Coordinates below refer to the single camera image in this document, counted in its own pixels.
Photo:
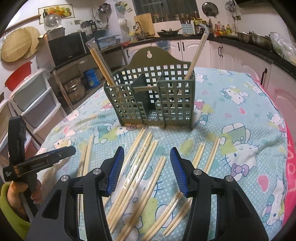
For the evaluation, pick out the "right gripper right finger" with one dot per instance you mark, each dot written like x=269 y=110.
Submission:
x=237 y=219

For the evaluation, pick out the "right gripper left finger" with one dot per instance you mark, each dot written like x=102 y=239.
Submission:
x=57 y=217

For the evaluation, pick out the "chopstick pair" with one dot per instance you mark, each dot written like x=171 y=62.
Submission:
x=97 y=56
x=143 y=201
x=178 y=196
x=134 y=166
x=83 y=170
x=198 y=51

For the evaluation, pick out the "green sleeve forearm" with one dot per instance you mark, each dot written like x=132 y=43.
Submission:
x=12 y=226

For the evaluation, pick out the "dark kitchen window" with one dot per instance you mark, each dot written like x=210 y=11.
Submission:
x=165 y=9

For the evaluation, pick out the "left hand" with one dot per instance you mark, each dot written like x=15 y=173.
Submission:
x=13 y=197

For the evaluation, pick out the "pink towel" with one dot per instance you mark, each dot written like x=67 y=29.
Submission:
x=282 y=92

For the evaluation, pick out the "plastic drawer tower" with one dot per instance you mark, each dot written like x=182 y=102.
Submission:
x=34 y=100

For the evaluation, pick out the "hello kitty tablecloth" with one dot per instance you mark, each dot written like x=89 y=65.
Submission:
x=243 y=132

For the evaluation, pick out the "stacked steel pots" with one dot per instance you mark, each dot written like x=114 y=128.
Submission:
x=75 y=89

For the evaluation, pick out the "red plastic basin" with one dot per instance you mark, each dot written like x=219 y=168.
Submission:
x=18 y=76

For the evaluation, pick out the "blue canister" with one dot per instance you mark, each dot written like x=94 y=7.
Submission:
x=91 y=78

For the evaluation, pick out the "black microwave oven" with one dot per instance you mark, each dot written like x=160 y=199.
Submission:
x=68 y=48

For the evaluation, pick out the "round bamboo board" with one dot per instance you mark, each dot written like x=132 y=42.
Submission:
x=20 y=44

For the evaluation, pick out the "green plastic utensil caddy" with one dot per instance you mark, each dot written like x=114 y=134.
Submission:
x=153 y=90

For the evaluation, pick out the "blender jug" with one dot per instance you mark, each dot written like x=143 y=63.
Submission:
x=89 y=27

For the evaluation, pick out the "black countertop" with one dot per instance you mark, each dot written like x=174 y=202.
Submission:
x=268 y=56

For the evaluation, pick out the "fruit picture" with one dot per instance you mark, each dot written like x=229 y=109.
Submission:
x=65 y=11

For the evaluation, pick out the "plastic bag of food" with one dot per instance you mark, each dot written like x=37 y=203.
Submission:
x=283 y=48

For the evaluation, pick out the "steel pot on counter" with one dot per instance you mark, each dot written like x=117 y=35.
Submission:
x=263 y=42

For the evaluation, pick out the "wooden cutting board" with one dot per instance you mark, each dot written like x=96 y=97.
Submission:
x=143 y=23

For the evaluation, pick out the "oil bottles group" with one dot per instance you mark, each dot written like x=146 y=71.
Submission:
x=219 y=30

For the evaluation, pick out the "black wok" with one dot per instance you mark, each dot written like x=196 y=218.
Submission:
x=169 y=33

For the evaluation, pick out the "blue knife block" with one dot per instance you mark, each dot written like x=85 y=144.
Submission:
x=188 y=29

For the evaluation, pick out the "hanging pot lid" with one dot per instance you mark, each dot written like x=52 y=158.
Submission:
x=210 y=9

